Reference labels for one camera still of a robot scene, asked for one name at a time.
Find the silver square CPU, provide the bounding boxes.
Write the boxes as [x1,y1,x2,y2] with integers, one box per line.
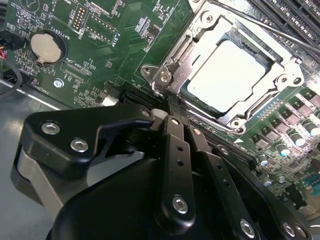
[183,34,273,115]

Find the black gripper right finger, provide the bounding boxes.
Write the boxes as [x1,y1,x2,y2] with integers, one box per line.
[178,99,313,240]

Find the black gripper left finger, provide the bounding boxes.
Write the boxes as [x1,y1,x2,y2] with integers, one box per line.
[10,94,198,230]

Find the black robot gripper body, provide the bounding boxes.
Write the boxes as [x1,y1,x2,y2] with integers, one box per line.
[46,158,235,240]

